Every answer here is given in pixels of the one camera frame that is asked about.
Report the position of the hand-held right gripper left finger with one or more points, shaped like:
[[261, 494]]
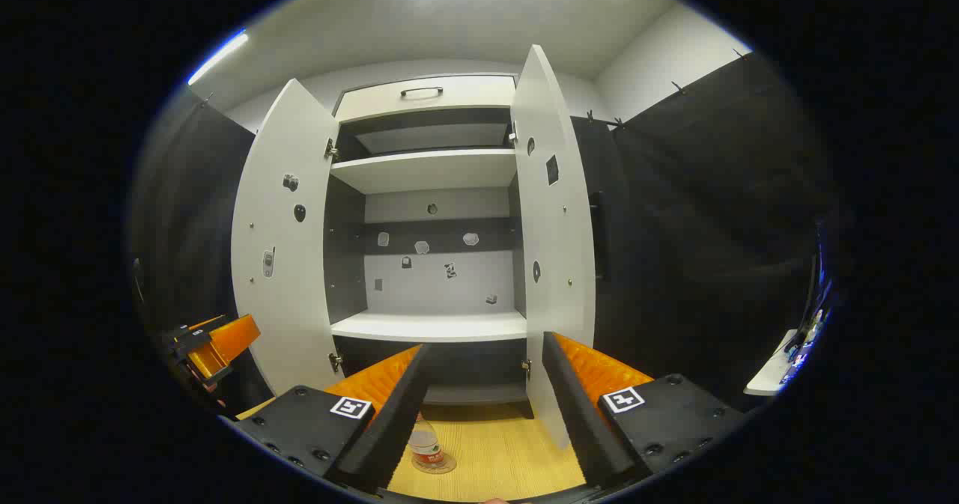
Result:
[[397, 421]]

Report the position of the clear water bottle red label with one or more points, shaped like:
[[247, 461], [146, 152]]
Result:
[[425, 444]]

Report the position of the black monitor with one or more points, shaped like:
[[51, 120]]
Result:
[[818, 287]]

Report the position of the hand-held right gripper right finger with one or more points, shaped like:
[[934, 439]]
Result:
[[577, 414]]

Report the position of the white side table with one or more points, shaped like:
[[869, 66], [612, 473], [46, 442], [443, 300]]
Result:
[[768, 377]]

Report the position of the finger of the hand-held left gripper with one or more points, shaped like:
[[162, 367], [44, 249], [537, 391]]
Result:
[[228, 343]]

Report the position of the long ceiling light strip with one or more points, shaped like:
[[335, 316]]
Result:
[[221, 55]]

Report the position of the round wooden coaster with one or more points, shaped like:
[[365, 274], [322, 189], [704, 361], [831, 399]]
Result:
[[448, 465]]

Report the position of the white open cabinet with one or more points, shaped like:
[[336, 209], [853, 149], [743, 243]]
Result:
[[434, 171]]

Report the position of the white door with cat sticker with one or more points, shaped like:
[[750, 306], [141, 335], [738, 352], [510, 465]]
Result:
[[554, 227]]

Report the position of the white cabinet drawer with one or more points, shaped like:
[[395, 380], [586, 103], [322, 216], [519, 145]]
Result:
[[464, 96]]

